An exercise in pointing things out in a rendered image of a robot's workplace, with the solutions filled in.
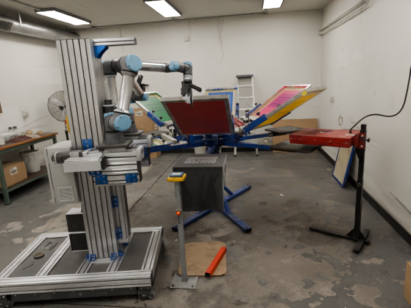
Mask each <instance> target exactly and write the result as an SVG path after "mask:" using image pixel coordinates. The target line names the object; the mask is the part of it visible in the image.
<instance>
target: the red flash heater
mask: <svg viewBox="0 0 411 308"><path fill-rule="evenodd" d="M331 130H333V129H320V128H304V129H302V130H300V131H297V132H294V133H292V134H290V135H289V139H290V143H291V144H306V145H320V146H328V147H342V148H350V147H351V146H353V145H356V148H357V147H358V146H359V138H360V134H359V133H360V131H358V130H351V131H352V133H349V131H350V130H333V131H331ZM322 131H326V132H325V133H320V132H322Z"/></svg>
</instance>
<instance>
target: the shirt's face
mask: <svg viewBox="0 0 411 308"><path fill-rule="evenodd" d="M225 155H226V154H225V153H220V154H190V155H183V156H182V157H181V159H180V160H178V162H177V163H176V164H175V165H174V166H173V167H220V166H222V165H223V161H224V158H225ZM214 156H218V158H217V161H216V163H193V164H183V163H184V162H185V160H186V159H187V158H188V157H214Z"/></svg>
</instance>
